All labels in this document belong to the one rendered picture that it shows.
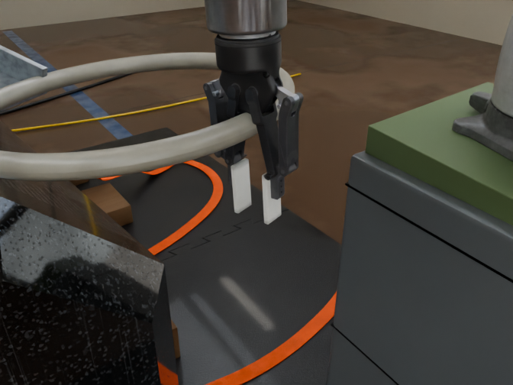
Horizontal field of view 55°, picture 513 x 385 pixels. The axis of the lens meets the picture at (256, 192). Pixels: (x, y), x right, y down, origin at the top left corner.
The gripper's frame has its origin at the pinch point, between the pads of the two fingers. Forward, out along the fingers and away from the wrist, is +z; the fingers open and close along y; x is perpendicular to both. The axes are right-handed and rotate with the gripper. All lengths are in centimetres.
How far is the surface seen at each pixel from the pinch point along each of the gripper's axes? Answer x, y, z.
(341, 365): -25, -1, 53
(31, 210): 16.2, 29.4, 4.2
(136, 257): 2.5, 26.2, 19.5
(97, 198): -55, 133, 66
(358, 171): -25.2, -1.8, 6.8
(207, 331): -35, 52, 80
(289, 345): -45, 28, 81
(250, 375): -29, 30, 81
